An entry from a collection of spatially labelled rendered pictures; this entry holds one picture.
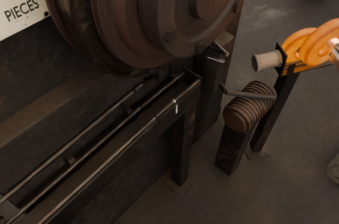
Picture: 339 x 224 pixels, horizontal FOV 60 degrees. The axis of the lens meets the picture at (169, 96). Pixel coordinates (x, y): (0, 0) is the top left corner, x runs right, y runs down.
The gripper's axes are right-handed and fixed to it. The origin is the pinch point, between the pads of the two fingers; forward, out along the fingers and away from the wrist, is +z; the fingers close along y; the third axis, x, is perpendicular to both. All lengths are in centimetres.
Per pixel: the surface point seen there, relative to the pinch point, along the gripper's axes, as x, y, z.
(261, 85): -31.4, -5.4, 11.3
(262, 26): -89, 69, 91
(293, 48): -12.1, 0.2, 9.4
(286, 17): -89, 93, 93
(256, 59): -15.8, -11.5, 12.6
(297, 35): -7.9, 1.2, 10.7
